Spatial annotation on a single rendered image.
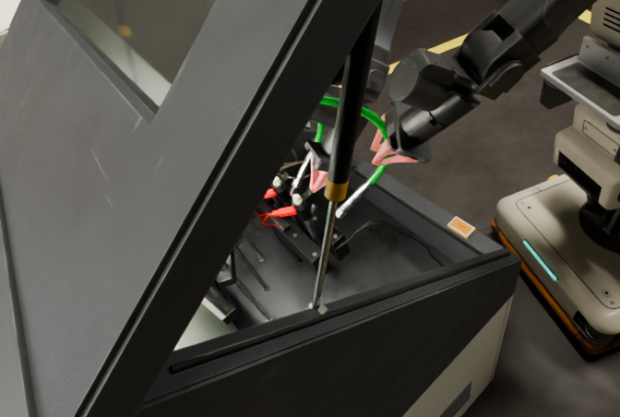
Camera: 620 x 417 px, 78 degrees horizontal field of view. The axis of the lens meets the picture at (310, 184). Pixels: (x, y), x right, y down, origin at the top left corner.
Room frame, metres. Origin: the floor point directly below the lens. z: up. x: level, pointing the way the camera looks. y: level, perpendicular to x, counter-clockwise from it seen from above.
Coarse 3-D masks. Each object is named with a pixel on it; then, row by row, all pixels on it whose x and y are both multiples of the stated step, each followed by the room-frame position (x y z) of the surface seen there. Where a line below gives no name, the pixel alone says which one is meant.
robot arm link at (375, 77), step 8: (376, 72) 0.58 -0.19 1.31; (368, 80) 0.57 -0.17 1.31; (376, 80) 0.57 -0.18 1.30; (328, 88) 0.58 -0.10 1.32; (336, 88) 0.58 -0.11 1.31; (368, 88) 0.56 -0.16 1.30; (376, 88) 0.56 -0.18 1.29; (336, 96) 0.58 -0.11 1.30; (368, 96) 0.56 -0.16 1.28; (376, 96) 0.56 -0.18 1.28; (320, 104) 0.56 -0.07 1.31; (320, 112) 0.55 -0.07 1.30; (328, 112) 0.55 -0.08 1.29; (336, 112) 0.55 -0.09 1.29; (312, 120) 0.56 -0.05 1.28; (320, 120) 0.55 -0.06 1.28; (328, 120) 0.55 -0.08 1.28
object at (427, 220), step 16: (352, 176) 0.74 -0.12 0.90; (368, 176) 0.68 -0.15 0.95; (384, 176) 0.66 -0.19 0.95; (368, 192) 0.69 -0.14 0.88; (384, 192) 0.62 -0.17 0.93; (400, 192) 0.59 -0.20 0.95; (384, 208) 0.64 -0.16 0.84; (400, 208) 0.57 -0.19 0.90; (416, 208) 0.52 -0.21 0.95; (432, 208) 0.51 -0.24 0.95; (416, 224) 0.53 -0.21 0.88; (432, 224) 0.48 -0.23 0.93; (432, 240) 0.48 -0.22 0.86; (448, 240) 0.44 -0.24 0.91; (464, 240) 0.40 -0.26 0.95; (480, 240) 0.39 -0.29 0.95; (448, 256) 0.44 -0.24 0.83; (464, 256) 0.40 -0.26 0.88
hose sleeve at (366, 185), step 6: (366, 180) 0.47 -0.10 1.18; (360, 186) 0.47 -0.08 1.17; (366, 186) 0.46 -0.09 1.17; (372, 186) 0.46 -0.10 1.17; (354, 192) 0.47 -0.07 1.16; (360, 192) 0.46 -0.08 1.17; (366, 192) 0.46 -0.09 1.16; (348, 198) 0.47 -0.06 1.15; (354, 198) 0.46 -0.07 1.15; (360, 198) 0.46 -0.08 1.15; (342, 204) 0.47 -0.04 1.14; (348, 204) 0.46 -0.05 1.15; (354, 204) 0.46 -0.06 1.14; (342, 210) 0.46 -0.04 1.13; (348, 210) 0.46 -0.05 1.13
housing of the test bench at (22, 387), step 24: (0, 192) 0.39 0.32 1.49; (0, 216) 0.34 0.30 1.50; (0, 240) 0.30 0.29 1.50; (0, 264) 0.26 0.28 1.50; (0, 288) 0.23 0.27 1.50; (0, 312) 0.21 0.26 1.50; (0, 336) 0.19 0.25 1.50; (0, 360) 0.17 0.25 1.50; (24, 360) 0.16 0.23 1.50; (0, 384) 0.15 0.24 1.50; (24, 384) 0.14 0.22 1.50; (0, 408) 0.13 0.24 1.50; (24, 408) 0.12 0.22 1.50
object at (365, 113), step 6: (324, 96) 0.46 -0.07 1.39; (330, 96) 0.46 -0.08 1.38; (324, 102) 0.46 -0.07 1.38; (330, 102) 0.46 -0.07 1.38; (336, 102) 0.46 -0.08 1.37; (366, 108) 0.46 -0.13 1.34; (366, 114) 0.46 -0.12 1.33; (372, 114) 0.46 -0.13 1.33; (372, 120) 0.46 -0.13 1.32; (378, 120) 0.46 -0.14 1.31; (378, 126) 0.46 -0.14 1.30; (384, 126) 0.46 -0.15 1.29; (384, 132) 0.46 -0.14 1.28; (384, 138) 0.46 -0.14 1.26; (390, 156) 0.46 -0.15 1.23; (378, 168) 0.46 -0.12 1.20; (384, 168) 0.46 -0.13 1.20; (372, 174) 0.47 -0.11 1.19; (378, 174) 0.46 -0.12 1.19; (372, 180) 0.46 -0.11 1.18
